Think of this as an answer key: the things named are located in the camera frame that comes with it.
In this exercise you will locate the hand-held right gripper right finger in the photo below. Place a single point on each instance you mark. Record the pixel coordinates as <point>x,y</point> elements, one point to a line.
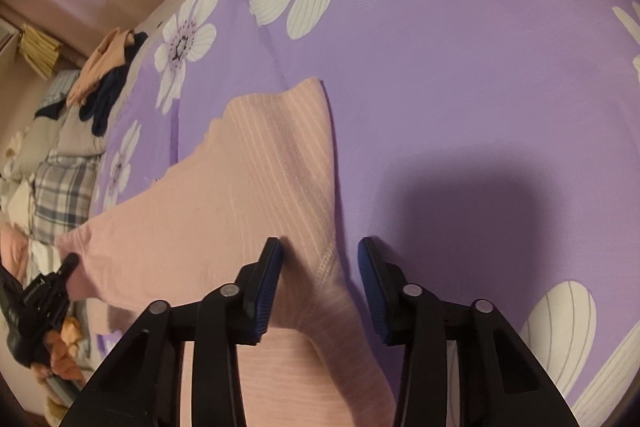
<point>372,289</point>

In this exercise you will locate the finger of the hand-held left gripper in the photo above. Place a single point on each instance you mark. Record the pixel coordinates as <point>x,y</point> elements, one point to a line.
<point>66,266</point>

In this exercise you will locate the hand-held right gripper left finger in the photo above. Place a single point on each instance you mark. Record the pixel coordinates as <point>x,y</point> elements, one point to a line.
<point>266,289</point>

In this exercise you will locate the pink ribbed garment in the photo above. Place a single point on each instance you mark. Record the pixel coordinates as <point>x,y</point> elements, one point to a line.
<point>235,207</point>

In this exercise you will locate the dark navy clothes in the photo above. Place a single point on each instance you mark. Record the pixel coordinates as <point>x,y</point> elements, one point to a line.
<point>107,99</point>

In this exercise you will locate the pink clothes on pile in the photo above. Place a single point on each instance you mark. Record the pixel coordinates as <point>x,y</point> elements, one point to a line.
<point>102,57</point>

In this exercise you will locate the person's left hand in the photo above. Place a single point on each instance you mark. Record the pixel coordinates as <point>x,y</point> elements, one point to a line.
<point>57,352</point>

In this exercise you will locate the pink crumpled cloth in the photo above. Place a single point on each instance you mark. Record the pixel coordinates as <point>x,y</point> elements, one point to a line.
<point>12,252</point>

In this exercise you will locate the plaid pillow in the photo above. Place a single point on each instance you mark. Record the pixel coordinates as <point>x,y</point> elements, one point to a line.
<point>65,197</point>

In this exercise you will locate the beige grey pillow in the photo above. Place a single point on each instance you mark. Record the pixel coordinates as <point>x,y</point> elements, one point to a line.
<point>67,137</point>

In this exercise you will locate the purple floral bedsheet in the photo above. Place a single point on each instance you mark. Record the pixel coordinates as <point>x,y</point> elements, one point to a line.
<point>450,97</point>

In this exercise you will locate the yellow slatted item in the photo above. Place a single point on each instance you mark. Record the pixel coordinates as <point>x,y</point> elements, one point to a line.
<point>40,49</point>

